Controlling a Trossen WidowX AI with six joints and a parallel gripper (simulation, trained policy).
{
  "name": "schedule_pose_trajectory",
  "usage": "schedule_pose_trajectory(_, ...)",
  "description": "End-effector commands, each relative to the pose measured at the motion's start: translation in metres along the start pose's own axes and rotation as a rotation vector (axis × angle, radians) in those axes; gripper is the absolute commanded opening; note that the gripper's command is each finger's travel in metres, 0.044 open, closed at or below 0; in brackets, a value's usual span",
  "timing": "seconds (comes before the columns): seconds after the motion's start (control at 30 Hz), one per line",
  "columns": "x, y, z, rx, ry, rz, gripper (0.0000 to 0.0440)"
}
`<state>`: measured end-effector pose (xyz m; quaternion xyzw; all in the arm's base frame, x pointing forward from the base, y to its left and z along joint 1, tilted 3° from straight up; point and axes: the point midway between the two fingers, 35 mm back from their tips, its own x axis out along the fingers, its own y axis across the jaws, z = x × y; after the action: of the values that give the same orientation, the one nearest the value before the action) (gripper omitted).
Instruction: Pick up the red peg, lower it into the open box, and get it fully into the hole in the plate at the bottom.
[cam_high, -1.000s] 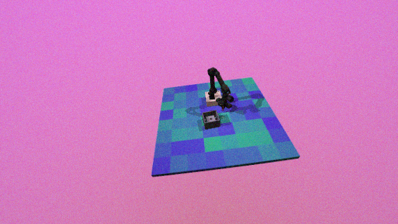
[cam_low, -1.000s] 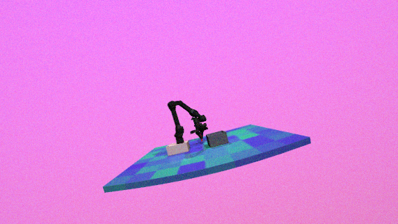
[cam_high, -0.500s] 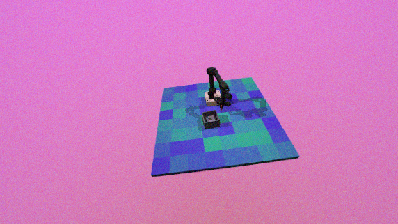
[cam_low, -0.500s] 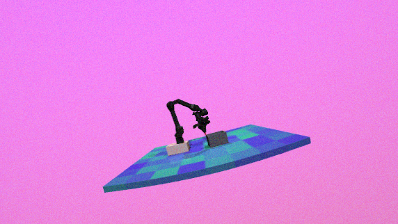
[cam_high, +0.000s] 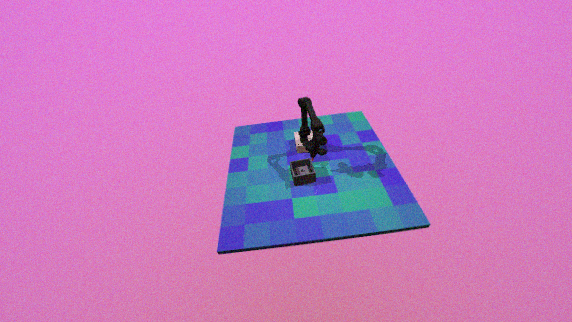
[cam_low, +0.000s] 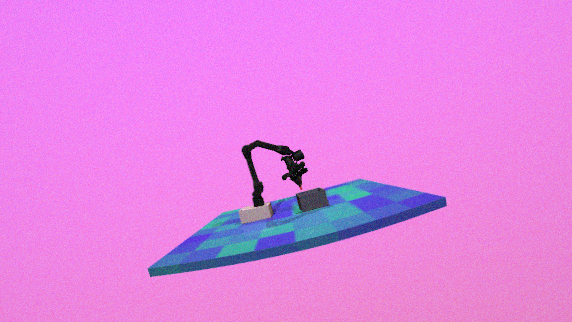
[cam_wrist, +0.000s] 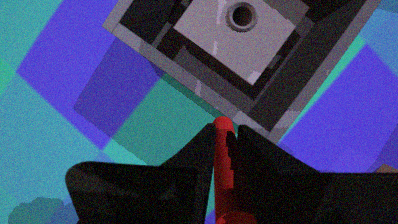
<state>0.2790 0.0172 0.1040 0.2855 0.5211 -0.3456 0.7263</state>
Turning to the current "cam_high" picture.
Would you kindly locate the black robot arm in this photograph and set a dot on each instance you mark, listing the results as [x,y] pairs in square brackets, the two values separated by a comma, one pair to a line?
[305,104]

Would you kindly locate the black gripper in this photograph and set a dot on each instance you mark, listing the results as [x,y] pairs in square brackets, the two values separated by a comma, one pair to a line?
[317,150]

